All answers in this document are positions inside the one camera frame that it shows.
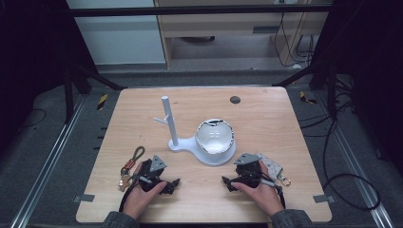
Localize white stand with branch post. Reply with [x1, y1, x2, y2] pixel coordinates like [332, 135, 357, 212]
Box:
[153, 95, 238, 167]

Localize hand-held gripper cable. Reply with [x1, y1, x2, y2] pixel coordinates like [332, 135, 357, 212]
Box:
[260, 179, 287, 210]
[118, 180, 141, 213]

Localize person's right hand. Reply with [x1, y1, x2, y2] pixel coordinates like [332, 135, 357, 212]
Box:
[231, 161, 285, 218]

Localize metal floor rail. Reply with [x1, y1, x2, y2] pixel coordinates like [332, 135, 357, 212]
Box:
[313, 90, 395, 228]
[10, 94, 87, 228]

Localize black hanging cables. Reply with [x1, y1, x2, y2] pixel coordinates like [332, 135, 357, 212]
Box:
[273, 11, 316, 68]

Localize grey pouch keychain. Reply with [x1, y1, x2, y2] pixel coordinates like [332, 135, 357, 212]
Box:
[256, 152, 292, 187]

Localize yellow black striped tape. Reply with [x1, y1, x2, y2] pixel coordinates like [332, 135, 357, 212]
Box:
[96, 93, 109, 111]
[299, 90, 318, 105]

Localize left hand-held gripper cable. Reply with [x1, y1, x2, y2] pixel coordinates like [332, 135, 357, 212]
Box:
[118, 180, 141, 213]

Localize black horizontal frame bar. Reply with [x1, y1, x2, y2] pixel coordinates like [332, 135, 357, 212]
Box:
[66, 4, 333, 18]

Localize right hand-held gripper cable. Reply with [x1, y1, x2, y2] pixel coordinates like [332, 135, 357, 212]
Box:
[260, 179, 287, 210]

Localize black metal stand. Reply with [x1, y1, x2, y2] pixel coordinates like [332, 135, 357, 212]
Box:
[62, 61, 128, 125]
[272, 61, 338, 122]

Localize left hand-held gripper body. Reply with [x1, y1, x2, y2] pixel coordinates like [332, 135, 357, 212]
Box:
[136, 154, 168, 193]

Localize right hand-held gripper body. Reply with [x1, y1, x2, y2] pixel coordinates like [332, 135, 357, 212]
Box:
[233, 152, 264, 188]

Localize thin black floor cable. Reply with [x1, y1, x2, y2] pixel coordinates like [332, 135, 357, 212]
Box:
[20, 108, 48, 128]

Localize white cabinet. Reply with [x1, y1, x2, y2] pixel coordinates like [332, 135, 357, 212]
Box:
[66, 0, 166, 67]

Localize person's left hand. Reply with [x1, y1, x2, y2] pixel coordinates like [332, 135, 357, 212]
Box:
[123, 161, 168, 220]

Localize wooden desk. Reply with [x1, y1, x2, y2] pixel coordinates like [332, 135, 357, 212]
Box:
[154, 0, 332, 69]

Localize black looped floor cable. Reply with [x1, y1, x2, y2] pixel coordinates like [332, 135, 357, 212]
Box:
[321, 118, 382, 212]

